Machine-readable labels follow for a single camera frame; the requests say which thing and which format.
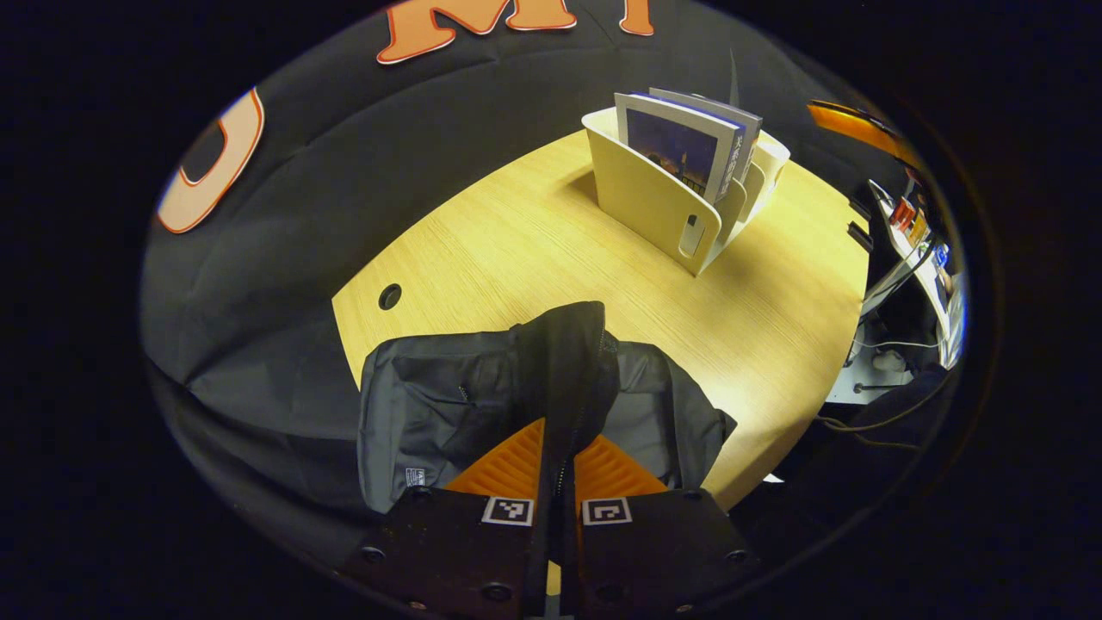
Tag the small red box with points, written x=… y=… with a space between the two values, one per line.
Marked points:
x=901 y=211

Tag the blue cover book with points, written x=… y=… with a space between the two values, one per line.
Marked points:
x=671 y=146

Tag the grey portrait cover book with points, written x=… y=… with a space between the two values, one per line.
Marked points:
x=751 y=142

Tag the cream bookshelf rack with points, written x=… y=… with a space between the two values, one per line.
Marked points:
x=646 y=198

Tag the black schoolbag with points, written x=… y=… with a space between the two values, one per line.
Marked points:
x=430 y=405

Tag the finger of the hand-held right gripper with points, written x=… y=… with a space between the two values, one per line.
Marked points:
x=848 y=125

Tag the black backdrop cloth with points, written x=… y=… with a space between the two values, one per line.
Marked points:
x=301 y=215

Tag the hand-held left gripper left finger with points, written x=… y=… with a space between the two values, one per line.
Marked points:
x=448 y=551

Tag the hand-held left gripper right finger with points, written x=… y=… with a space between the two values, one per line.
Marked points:
x=654 y=551

